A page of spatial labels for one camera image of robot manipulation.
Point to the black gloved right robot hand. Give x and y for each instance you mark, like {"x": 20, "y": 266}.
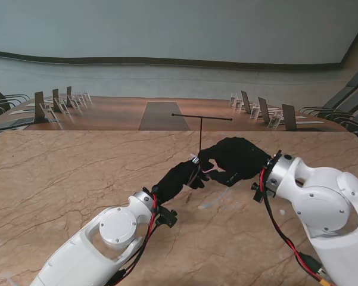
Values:
{"x": 238, "y": 161}

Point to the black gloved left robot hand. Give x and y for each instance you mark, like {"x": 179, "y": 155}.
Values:
{"x": 178, "y": 180}

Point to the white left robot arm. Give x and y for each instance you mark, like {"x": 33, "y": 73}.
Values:
{"x": 86, "y": 253}

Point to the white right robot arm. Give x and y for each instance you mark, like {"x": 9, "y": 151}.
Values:
{"x": 330, "y": 214}

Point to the black T rack marble base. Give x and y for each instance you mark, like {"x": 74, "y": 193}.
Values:
{"x": 201, "y": 118}

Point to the clear acrylic name holder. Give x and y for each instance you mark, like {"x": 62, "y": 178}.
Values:
{"x": 75, "y": 102}
{"x": 275, "y": 119}
{"x": 85, "y": 97}
{"x": 62, "y": 106}
{"x": 49, "y": 114}
{"x": 255, "y": 112}
{"x": 239, "y": 103}
{"x": 232, "y": 99}

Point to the dark upright desk screen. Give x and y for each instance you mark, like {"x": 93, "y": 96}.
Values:
{"x": 263, "y": 110}
{"x": 39, "y": 107}
{"x": 55, "y": 99}
{"x": 245, "y": 101}
{"x": 69, "y": 96}
{"x": 289, "y": 117}

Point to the grey table runner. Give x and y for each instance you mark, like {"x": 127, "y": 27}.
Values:
{"x": 163, "y": 116}

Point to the brown wooden conference table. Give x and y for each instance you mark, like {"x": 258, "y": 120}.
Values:
{"x": 113, "y": 113}

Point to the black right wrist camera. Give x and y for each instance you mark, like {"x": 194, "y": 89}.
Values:
{"x": 259, "y": 190}

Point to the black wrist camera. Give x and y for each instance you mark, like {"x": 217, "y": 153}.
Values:
{"x": 168, "y": 219}
{"x": 259, "y": 190}

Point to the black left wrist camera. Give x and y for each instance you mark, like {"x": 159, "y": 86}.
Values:
{"x": 168, "y": 219}

